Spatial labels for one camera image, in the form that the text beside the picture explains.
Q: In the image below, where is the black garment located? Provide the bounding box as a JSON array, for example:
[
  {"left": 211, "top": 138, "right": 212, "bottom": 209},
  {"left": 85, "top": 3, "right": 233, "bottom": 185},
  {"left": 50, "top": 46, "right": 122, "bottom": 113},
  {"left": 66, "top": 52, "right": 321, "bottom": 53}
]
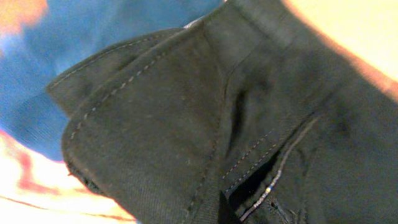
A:
[{"left": 47, "top": 1, "right": 397, "bottom": 223}]

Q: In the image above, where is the blue garment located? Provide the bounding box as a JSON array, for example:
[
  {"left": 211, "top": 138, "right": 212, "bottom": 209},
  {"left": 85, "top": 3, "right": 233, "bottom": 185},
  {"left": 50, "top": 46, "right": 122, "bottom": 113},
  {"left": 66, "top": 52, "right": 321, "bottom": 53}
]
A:
[{"left": 1, "top": 0, "right": 221, "bottom": 161}]

